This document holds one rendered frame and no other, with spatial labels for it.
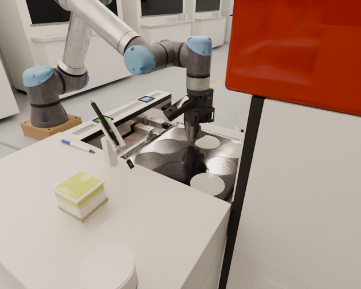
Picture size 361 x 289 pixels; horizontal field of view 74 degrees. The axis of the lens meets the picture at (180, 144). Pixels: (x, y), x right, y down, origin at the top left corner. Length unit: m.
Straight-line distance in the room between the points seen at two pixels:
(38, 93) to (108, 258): 0.88
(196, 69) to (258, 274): 0.57
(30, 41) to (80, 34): 2.90
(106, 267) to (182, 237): 0.18
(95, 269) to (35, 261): 0.19
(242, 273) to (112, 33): 0.73
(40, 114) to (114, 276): 0.91
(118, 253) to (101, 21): 0.60
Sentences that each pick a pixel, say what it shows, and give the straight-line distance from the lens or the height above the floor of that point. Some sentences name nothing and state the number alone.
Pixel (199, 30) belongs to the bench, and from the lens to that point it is 7.13.
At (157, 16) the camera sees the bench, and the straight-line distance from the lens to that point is 5.81.
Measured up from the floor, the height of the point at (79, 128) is 0.96.
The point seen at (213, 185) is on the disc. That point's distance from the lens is 0.71.
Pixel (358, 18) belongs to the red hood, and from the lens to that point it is 0.39.
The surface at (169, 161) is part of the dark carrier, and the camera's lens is 0.79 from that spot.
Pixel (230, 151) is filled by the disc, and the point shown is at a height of 0.90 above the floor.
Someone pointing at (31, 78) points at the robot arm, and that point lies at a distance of 1.13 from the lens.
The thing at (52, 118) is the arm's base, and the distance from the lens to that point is 1.16.
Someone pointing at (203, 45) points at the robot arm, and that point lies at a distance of 0.73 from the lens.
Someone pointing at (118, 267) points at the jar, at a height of 1.06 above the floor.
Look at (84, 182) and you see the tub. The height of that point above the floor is 1.03.
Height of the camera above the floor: 1.36
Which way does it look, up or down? 32 degrees down
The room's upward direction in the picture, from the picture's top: 1 degrees clockwise
